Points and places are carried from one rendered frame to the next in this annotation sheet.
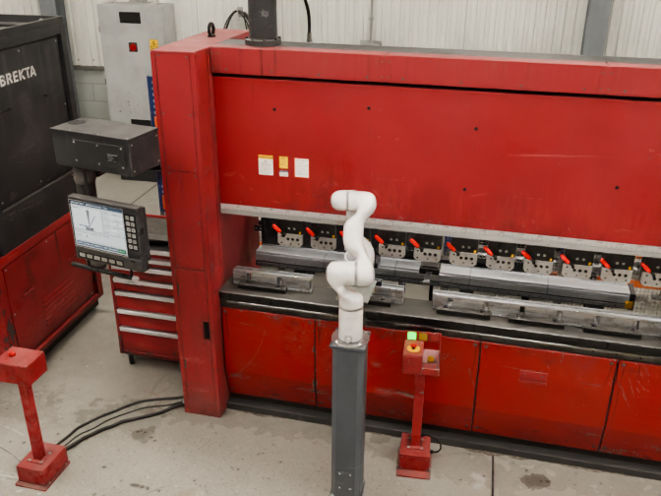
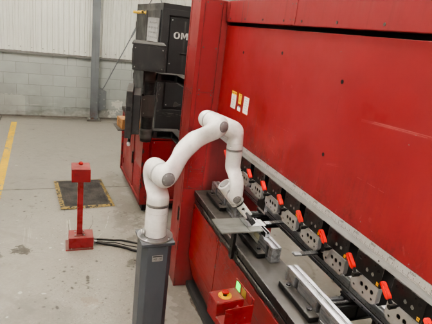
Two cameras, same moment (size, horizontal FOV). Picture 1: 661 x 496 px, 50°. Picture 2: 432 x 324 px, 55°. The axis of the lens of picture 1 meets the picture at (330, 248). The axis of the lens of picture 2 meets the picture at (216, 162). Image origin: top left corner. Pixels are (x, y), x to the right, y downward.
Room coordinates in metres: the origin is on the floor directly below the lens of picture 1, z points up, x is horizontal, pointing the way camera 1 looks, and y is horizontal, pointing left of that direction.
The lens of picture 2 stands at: (2.13, -1.92, 2.09)
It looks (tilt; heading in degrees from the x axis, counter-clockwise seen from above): 17 degrees down; 54
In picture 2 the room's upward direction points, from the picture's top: 7 degrees clockwise
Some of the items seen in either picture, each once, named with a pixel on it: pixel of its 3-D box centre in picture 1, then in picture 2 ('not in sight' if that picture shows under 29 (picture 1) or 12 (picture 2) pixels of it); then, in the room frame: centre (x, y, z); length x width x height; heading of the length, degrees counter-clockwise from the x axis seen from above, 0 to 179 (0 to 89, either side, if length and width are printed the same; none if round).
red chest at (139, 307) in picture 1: (162, 294); not in sight; (4.45, 1.18, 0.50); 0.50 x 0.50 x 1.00; 76
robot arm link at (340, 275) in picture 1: (344, 284); (156, 180); (3.08, -0.07, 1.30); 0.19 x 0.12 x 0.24; 87
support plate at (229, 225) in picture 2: (356, 290); (236, 225); (3.60, -0.15, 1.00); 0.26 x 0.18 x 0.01; 166
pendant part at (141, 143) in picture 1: (113, 205); (145, 96); (3.56, 1.16, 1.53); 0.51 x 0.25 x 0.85; 66
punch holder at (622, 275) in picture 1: (616, 265); not in sight; (3.41, -1.52, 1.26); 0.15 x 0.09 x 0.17; 76
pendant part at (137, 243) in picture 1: (112, 230); (134, 109); (3.46, 1.15, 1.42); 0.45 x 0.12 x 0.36; 66
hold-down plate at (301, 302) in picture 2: (463, 312); (297, 299); (3.54, -0.76, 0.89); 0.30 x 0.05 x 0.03; 76
